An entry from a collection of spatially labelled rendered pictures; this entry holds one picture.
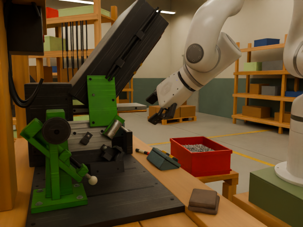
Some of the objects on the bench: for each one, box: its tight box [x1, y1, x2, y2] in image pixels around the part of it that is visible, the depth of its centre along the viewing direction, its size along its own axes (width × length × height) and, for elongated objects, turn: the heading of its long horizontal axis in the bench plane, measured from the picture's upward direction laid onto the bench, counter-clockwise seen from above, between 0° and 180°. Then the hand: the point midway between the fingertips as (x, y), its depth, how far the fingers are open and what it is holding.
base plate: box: [25, 150, 185, 227], centre depth 119 cm, size 42×110×2 cm
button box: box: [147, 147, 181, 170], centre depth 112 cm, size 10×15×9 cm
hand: (152, 110), depth 84 cm, fingers open, 8 cm apart
